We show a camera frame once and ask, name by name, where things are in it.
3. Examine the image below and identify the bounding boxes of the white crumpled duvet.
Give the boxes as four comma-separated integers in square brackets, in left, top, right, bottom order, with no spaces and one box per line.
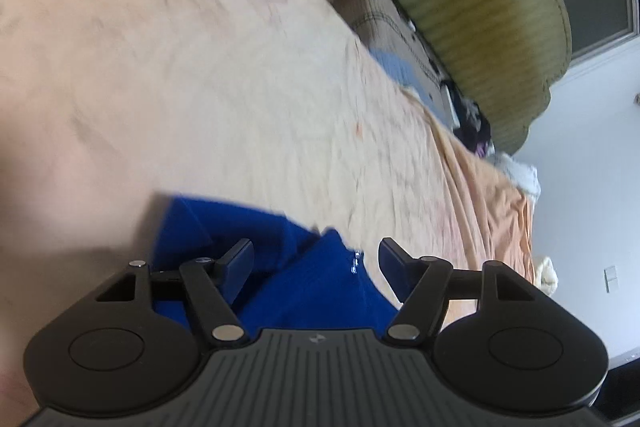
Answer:
[489,152,541,202]

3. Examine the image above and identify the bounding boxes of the pink floral bed sheet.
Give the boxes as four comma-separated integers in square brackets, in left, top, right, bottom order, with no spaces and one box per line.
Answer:
[1,0,534,426]

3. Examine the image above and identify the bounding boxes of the cream crumpled cloth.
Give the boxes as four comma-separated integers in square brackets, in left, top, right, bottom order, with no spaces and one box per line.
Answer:
[534,257,559,297]

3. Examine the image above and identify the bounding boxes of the brown patterned pillow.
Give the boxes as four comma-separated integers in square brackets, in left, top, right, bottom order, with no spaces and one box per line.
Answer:
[326,0,480,129]

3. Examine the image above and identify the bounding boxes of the olive green padded headboard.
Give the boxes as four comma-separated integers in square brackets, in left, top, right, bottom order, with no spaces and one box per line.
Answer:
[396,0,573,154]

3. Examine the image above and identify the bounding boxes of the blue knit sweater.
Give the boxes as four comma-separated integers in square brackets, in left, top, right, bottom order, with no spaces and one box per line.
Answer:
[152,197,396,336]

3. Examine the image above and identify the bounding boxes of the white wall switch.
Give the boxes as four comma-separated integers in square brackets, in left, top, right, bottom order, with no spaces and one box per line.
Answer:
[604,265,620,294]

